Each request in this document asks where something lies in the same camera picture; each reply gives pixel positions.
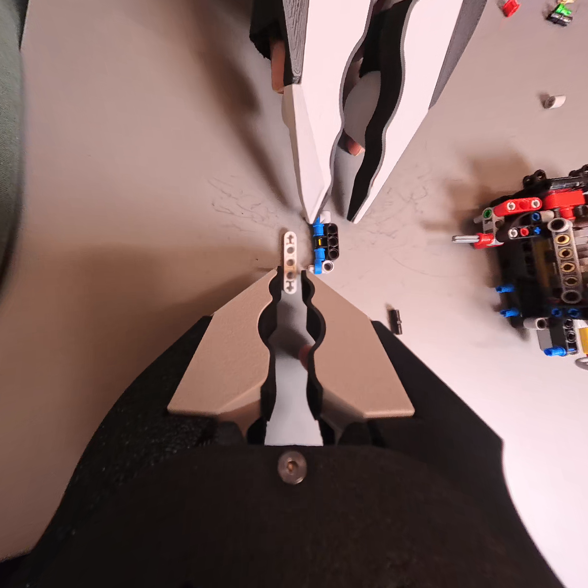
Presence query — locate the partly built lego car chassis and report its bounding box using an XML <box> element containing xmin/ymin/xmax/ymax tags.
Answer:
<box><xmin>452</xmin><ymin>165</ymin><xmax>588</xmax><ymax>368</ymax></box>

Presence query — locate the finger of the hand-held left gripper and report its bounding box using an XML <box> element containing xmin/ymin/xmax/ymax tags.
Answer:
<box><xmin>281</xmin><ymin>0</ymin><xmax>373</xmax><ymax>226</ymax></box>
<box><xmin>347</xmin><ymin>0</ymin><xmax>465</xmax><ymax>225</ymax></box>

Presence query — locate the person's left hand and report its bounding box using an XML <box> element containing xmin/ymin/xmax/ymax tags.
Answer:
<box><xmin>249</xmin><ymin>0</ymin><xmax>367</xmax><ymax>158</ymax></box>

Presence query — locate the white four-hole lego beam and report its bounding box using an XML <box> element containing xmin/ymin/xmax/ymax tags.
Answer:
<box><xmin>282</xmin><ymin>231</ymin><xmax>300</xmax><ymax>295</ymax></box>

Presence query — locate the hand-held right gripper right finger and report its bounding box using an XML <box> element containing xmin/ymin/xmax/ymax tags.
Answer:
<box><xmin>301</xmin><ymin>269</ymin><xmax>416</xmax><ymax>435</ymax></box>

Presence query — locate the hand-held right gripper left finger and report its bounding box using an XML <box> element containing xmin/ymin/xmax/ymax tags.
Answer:
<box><xmin>167</xmin><ymin>268</ymin><xmax>283</xmax><ymax>435</ymax></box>

